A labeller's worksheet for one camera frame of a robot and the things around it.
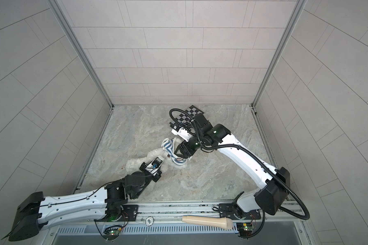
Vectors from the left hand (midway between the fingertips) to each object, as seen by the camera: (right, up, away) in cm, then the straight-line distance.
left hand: (165, 158), depth 73 cm
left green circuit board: (-22, -30, -8) cm, 38 cm away
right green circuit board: (+37, -30, -5) cm, 48 cm away
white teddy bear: (-14, -2, -4) cm, 15 cm away
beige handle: (+27, -26, -8) cm, 39 cm away
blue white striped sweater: (+2, +8, -8) cm, 12 cm away
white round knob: (-7, -28, -4) cm, 29 cm away
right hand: (+7, +4, -5) cm, 9 cm away
